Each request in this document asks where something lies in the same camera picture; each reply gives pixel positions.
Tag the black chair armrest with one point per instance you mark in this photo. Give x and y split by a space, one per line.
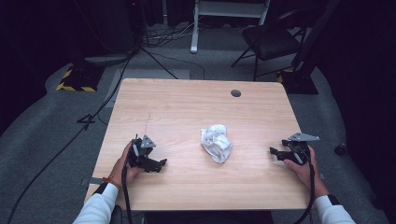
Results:
116 216

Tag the person's left hand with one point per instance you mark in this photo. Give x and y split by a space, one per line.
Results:
122 169

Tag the white metal stand frame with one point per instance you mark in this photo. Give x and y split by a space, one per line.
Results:
194 34

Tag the straight black floor rod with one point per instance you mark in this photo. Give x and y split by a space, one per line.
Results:
158 62

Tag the white towel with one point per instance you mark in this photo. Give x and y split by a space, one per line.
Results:
216 143

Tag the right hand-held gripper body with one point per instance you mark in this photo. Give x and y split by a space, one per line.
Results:
298 149

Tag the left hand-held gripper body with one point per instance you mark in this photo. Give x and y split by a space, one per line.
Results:
140 154

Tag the dark round table grommet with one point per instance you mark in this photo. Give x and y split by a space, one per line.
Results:
235 93

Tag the person's dark lap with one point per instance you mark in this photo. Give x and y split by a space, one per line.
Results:
208 217

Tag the dark equipment stand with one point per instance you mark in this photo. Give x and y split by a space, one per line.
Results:
115 28

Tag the grey tape strip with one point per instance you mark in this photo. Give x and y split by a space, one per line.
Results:
322 176
95 180

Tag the black yellow striped base plate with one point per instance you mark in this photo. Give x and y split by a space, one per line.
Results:
79 79
299 82

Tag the black wristband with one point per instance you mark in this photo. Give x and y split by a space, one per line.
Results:
333 199

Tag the person's right hand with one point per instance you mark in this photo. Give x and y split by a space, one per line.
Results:
303 174

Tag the small black floor object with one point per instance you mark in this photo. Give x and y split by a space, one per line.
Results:
340 149

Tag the black folding chair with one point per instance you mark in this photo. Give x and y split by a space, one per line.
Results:
267 42

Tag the black slanted stand post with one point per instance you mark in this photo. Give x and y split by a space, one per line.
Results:
314 34

